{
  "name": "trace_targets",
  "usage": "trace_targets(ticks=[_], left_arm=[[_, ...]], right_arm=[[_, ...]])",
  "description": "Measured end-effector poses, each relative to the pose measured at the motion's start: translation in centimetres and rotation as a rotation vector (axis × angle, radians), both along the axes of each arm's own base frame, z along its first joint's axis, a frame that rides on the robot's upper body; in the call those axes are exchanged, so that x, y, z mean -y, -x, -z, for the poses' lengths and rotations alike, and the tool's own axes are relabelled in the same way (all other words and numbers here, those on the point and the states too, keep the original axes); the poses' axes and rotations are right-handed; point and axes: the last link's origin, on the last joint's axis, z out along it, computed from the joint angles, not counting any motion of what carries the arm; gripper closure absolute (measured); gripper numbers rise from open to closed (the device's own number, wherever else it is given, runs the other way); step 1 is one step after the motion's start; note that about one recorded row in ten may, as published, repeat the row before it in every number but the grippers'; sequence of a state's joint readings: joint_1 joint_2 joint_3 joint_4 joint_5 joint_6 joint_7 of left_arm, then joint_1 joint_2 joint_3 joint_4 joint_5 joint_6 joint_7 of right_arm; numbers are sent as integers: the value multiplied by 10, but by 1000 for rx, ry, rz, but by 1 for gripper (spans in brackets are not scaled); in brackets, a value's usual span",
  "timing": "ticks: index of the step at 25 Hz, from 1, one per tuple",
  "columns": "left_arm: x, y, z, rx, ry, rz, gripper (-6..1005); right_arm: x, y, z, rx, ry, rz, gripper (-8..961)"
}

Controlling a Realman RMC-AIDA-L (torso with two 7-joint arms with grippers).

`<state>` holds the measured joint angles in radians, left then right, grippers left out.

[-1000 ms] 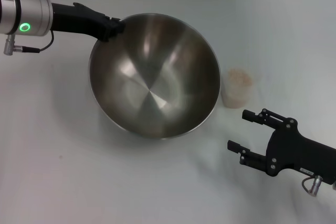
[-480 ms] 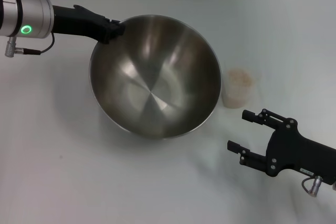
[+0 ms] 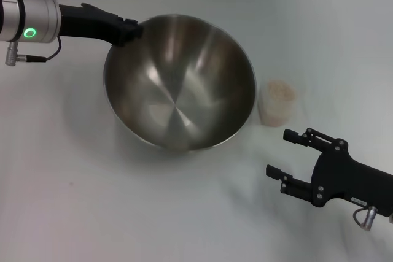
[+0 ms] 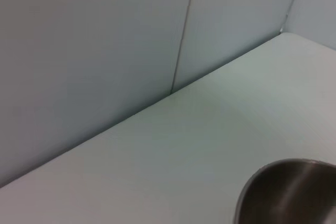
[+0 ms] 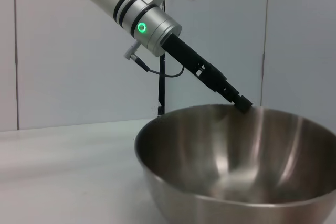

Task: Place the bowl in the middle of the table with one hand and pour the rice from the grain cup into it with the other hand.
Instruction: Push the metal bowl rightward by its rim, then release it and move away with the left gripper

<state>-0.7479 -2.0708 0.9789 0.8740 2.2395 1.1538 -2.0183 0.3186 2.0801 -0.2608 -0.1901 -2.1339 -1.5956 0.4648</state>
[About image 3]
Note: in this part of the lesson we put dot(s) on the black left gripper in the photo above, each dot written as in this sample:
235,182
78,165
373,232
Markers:
89,22

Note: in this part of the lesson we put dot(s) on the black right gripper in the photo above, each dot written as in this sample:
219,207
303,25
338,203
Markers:
344,176

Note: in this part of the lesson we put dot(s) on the clear plastic cup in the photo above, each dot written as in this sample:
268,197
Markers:
277,113

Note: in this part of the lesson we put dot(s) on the stainless steel mixing bowl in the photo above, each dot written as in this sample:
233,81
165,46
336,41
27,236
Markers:
181,90

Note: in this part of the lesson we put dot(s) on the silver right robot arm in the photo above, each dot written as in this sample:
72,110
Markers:
390,217

